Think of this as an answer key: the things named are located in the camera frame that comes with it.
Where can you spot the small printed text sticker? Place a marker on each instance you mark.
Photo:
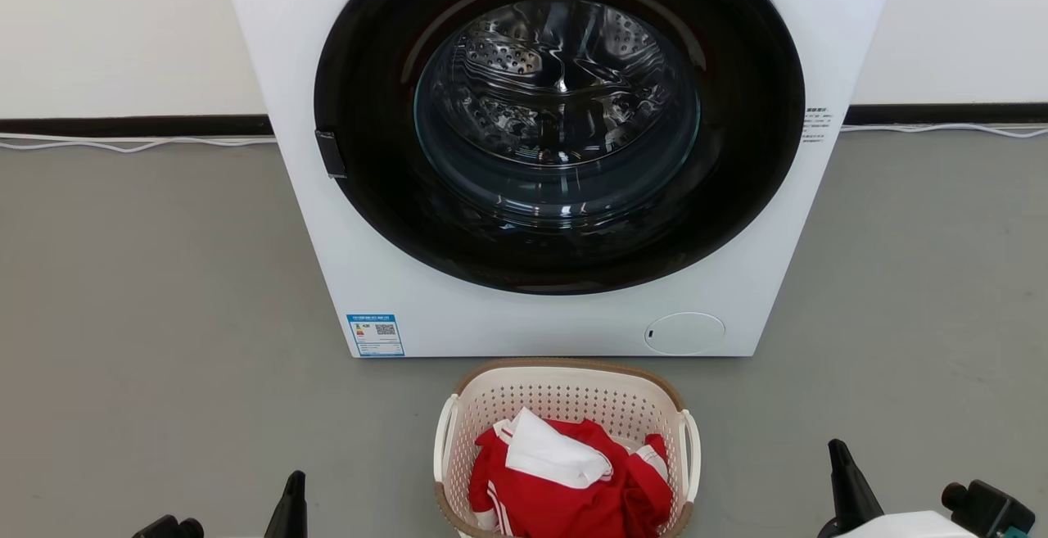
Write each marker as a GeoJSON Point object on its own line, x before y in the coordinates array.
{"type": "Point", "coordinates": [817, 124]}

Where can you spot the cream perforated plastic laundry basket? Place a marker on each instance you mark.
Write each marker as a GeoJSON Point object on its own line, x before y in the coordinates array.
{"type": "Point", "coordinates": [565, 391]}

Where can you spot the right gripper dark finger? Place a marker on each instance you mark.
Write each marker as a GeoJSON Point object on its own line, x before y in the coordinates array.
{"type": "Point", "coordinates": [851, 493]}
{"type": "Point", "coordinates": [987, 509]}

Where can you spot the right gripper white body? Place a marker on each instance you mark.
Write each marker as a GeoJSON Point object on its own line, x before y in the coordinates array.
{"type": "Point", "coordinates": [909, 526]}

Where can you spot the steel washing machine drum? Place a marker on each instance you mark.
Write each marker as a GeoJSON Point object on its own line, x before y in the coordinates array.
{"type": "Point", "coordinates": [557, 96]}

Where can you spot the black round washing machine door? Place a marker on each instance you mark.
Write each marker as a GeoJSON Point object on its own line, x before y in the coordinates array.
{"type": "Point", "coordinates": [368, 137]}

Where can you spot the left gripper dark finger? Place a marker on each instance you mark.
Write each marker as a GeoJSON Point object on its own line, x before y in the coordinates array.
{"type": "Point", "coordinates": [288, 509]}
{"type": "Point", "coordinates": [168, 528]}

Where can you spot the blue energy label sticker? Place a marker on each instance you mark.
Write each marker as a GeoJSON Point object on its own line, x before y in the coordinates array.
{"type": "Point", "coordinates": [375, 335]}

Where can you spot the round white filter cover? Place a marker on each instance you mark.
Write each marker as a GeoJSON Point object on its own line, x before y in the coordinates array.
{"type": "Point", "coordinates": [684, 333]}

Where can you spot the white washing machine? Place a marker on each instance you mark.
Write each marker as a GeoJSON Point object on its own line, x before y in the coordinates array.
{"type": "Point", "coordinates": [508, 321]}

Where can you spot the red garment with white stripes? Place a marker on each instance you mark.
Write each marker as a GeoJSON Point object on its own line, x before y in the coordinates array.
{"type": "Point", "coordinates": [573, 513]}

